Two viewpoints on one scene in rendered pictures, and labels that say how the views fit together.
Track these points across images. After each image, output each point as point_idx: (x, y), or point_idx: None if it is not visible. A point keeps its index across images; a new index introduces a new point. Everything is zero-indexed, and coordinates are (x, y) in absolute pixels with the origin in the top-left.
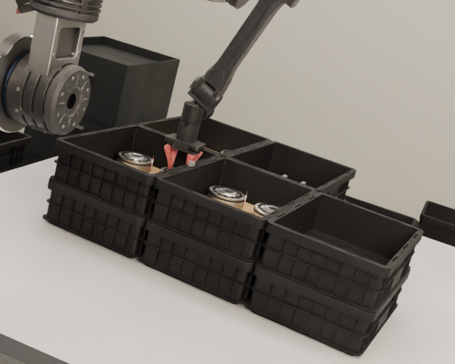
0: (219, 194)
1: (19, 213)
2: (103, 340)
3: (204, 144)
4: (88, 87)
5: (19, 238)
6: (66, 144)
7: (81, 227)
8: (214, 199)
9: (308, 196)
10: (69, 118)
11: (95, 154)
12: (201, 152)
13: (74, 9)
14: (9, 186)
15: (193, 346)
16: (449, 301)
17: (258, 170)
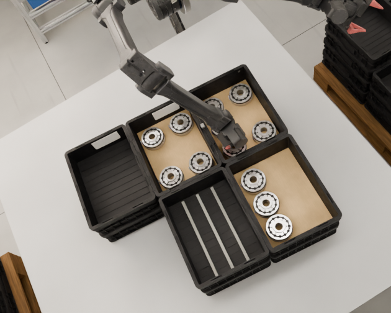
0: (197, 153)
1: (259, 84)
2: None
3: (223, 144)
4: (154, 9)
5: None
6: (236, 66)
7: None
8: (152, 110)
9: (149, 179)
10: (152, 11)
11: (219, 76)
12: (226, 148)
13: None
14: (300, 90)
15: (123, 108)
16: (102, 298)
17: (195, 175)
